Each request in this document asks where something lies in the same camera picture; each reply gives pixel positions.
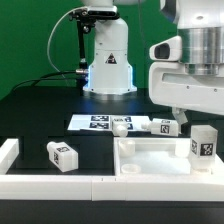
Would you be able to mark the white U-shaped fence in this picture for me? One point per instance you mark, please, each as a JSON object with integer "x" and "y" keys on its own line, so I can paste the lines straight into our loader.
{"x": 158, "y": 187}

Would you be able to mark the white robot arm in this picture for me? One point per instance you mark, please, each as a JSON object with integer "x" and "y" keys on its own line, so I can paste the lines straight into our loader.
{"x": 188, "y": 69}

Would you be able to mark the black camera on stand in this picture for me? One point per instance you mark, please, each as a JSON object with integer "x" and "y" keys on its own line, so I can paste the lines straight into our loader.
{"x": 86, "y": 17}

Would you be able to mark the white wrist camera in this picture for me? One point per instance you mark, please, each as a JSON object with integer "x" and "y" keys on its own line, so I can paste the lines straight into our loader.
{"x": 168, "y": 50}

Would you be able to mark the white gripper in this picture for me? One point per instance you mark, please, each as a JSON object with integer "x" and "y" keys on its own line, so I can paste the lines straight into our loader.
{"x": 170, "y": 85}

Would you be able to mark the white paper marker sheet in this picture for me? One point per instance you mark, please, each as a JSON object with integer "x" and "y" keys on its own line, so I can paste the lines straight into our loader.
{"x": 104, "y": 122}

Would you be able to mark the white square tabletop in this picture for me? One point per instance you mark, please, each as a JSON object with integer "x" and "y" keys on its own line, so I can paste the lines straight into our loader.
{"x": 150, "y": 156}

